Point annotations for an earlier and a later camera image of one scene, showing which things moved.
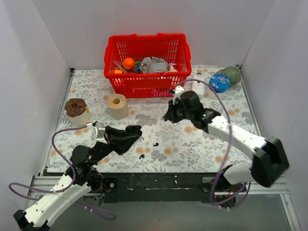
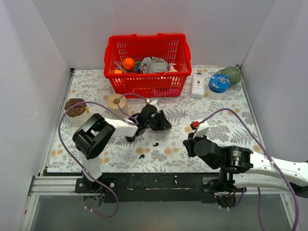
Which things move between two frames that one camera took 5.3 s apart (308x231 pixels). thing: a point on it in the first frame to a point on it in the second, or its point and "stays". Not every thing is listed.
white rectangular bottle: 199,86 stays
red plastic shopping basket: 146,66 stays
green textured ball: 234,73 stays
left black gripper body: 111,138 to 161,120
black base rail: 163,187 stays
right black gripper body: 175,109 to 188,145
